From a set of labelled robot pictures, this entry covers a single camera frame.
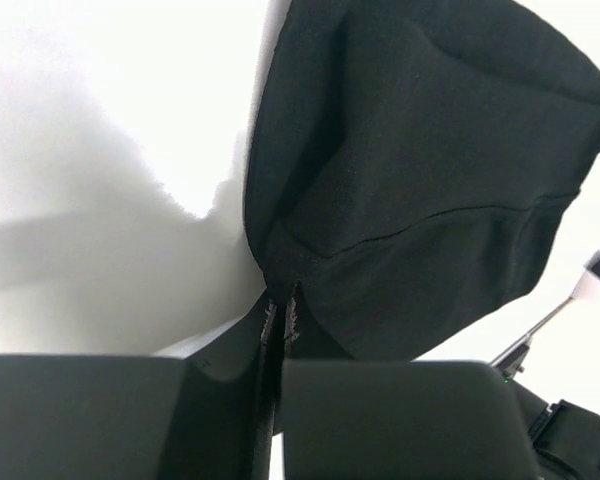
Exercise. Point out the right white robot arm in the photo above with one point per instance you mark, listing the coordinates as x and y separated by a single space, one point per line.
564 436

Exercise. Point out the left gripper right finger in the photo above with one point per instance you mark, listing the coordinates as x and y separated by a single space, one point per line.
347 419

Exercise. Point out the aluminium table frame rail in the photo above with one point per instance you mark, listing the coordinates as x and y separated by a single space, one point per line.
500 361

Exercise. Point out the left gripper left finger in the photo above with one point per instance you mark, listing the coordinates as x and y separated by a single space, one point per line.
205 416

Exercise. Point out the black skirt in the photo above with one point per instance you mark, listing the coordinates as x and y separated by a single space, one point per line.
410 166

